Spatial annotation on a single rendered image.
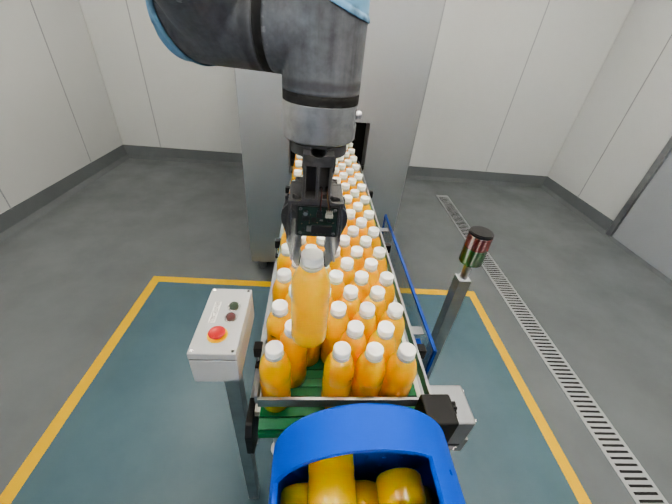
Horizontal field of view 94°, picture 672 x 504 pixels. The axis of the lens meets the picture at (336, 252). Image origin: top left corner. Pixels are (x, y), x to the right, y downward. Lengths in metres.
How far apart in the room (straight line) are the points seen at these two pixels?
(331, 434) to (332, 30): 0.47
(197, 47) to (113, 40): 4.60
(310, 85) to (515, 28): 4.56
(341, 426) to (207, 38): 0.49
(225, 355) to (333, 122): 0.52
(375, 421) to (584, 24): 5.08
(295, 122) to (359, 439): 0.40
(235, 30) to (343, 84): 0.12
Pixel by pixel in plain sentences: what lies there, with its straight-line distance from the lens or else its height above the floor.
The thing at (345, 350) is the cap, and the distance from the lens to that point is 0.71.
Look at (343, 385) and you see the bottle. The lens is 0.76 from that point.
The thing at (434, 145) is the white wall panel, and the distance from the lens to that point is 4.80.
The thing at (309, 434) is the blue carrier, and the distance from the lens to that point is 0.51.
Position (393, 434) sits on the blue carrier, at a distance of 0.49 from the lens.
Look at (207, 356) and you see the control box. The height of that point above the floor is 1.09.
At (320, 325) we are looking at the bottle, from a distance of 0.60.
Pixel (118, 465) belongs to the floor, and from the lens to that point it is 1.95.
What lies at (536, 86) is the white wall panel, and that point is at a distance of 5.13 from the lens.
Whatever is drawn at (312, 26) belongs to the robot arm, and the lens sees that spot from 0.36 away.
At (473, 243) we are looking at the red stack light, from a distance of 0.91.
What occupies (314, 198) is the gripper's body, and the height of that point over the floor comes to 1.49.
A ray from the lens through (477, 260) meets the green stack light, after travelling 0.94.
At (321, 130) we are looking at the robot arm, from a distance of 0.37.
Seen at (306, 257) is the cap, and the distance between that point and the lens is 0.52.
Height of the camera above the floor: 1.67
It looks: 35 degrees down
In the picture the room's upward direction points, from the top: 6 degrees clockwise
